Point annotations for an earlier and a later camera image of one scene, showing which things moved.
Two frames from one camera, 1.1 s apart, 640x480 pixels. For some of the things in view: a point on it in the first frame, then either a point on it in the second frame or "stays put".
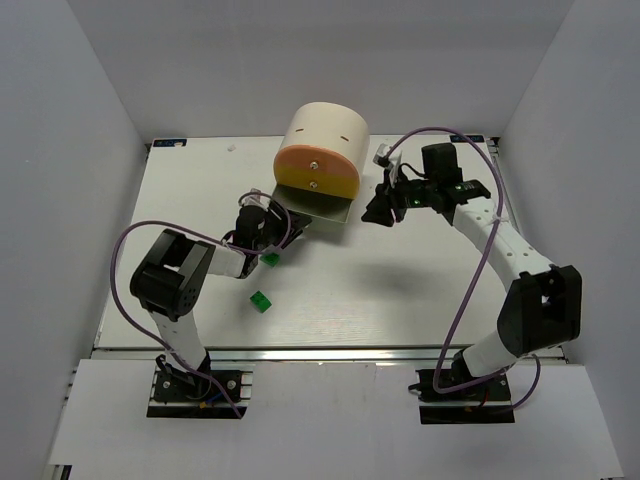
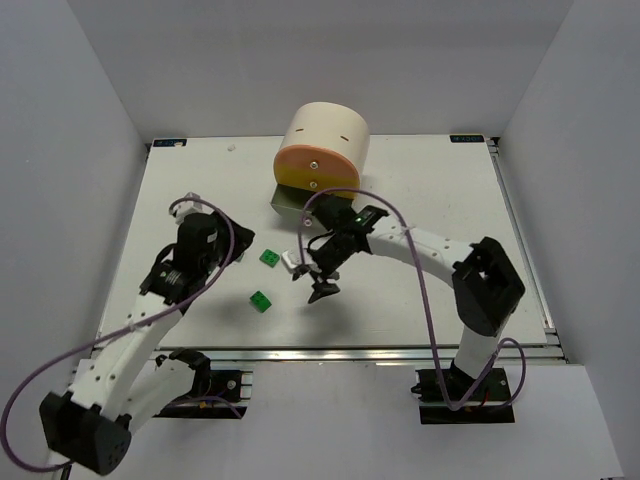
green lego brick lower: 260,301 stays put
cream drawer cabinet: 329,125 stays put
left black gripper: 279,228 → 235,236
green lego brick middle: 271,259 stays put
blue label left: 169,142 stays put
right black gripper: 394,198 → 317,273
